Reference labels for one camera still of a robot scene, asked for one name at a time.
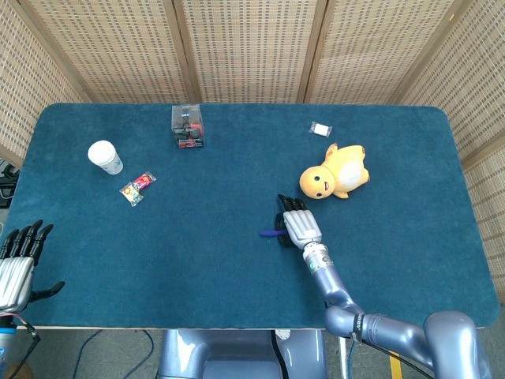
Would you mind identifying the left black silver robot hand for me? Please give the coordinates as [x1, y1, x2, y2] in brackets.
[0, 220, 66, 315]

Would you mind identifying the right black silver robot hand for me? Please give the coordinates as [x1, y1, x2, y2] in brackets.
[275, 193, 324, 250]

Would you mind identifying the yellow plush duck toy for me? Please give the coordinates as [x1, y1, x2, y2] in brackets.
[298, 142, 371, 201]

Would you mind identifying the brown shoe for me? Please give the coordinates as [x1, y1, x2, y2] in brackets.
[6, 361, 33, 379]

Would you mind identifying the black equipment beside table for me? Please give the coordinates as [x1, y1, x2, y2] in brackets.
[0, 159, 21, 208]

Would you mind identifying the small white packet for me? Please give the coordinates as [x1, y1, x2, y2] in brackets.
[309, 121, 333, 138]

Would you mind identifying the blue carpet table mat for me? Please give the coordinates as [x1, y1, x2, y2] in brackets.
[6, 103, 499, 330]

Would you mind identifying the white table leg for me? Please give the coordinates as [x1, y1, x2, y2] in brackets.
[338, 337, 348, 379]

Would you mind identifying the blue-grey robot torso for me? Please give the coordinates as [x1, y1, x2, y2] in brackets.
[156, 329, 328, 379]

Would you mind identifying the yellow snack packet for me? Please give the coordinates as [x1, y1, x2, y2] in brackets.
[119, 181, 145, 208]

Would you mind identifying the clear coffee capsule box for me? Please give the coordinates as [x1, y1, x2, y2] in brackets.
[170, 103, 206, 150]

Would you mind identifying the white paper cup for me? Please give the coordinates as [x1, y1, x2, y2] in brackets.
[87, 140, 124, 176]

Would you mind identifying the red snack packet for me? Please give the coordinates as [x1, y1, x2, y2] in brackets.
[132, 171, 158, 190]

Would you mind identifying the woven wooden folding screen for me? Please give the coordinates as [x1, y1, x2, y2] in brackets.
[0, 0, 505, 303]

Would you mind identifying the left hand black cable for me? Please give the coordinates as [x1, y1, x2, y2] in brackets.
[14, 313, 42, 379]

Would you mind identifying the blue floor cable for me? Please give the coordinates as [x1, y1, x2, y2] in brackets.
[347, 343, 358, 379]
[73, 329, 155, 379]

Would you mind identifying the black torso cable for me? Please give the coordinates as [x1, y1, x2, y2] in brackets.
[270, 330, 290, 379]

